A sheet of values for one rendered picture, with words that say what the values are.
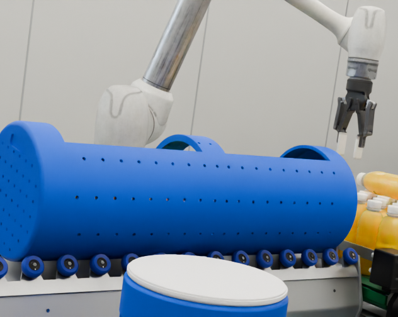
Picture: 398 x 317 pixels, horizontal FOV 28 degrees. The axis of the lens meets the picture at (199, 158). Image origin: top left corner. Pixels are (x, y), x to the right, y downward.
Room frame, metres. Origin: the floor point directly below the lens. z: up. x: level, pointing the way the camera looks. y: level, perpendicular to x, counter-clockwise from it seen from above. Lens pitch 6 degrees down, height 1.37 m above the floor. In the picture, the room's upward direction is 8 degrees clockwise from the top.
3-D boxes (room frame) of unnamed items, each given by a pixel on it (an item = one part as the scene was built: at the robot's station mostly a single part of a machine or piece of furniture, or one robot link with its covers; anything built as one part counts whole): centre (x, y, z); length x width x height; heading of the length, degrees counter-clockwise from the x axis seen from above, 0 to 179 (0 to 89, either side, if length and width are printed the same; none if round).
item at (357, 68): (2.33, -0.44, 1.46); 0.09 x 0.09 x 0.06
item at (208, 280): (1.33, -0.04, 1.03); 0.28 x 0.28 x 0.01
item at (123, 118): (2.45, 0.25, 1.21); 0.18 x 0.16 x 0.22; 169
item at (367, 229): (2.15, -0.49, 0.99); 0.07 x 0.07 x 0.19
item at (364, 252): (2.17, -0.43, 0.96); 0.40 x 0.01 x 0.03; 37
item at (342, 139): (2.36, -0.42, 1.23); 0.03 x 0.01 x 0.07; 127
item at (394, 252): (1.99, -0.52, 0.95); 0.10 x 0.07 x 0.10; 37
